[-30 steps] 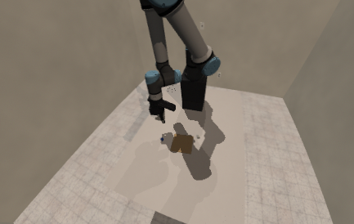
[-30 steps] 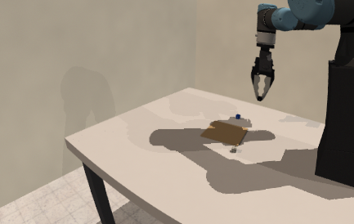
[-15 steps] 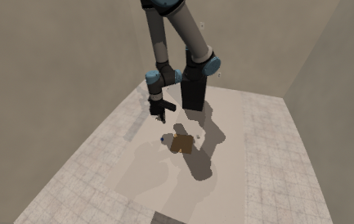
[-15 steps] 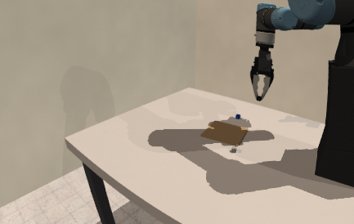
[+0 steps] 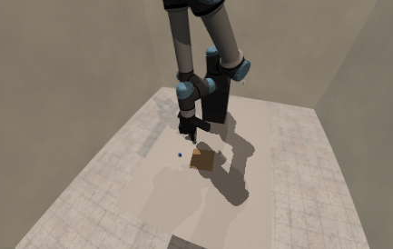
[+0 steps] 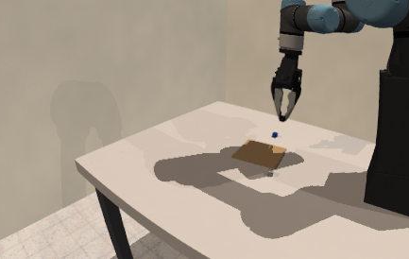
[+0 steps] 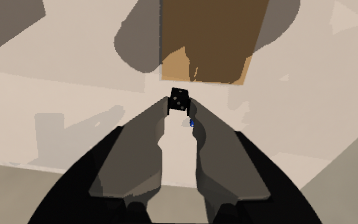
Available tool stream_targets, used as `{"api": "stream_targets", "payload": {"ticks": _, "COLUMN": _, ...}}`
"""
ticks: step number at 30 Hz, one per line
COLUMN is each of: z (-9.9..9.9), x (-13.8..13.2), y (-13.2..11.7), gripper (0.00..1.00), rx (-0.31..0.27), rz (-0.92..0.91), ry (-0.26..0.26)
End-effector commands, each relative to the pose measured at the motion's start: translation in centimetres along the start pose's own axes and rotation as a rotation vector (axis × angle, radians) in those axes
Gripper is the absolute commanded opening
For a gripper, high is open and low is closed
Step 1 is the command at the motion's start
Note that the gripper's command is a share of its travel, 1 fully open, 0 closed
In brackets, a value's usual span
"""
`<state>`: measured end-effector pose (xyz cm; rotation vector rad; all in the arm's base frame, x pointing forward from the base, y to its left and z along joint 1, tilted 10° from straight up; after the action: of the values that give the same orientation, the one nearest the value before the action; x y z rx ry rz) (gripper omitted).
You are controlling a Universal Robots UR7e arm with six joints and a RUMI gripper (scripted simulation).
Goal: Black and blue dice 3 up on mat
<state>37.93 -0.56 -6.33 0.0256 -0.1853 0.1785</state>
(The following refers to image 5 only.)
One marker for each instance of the brown flat mat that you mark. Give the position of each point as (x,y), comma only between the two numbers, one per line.
(202,159)

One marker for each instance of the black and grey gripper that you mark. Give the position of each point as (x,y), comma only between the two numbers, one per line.
(186,128)

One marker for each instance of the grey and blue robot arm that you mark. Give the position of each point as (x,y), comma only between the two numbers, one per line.
(223,57)

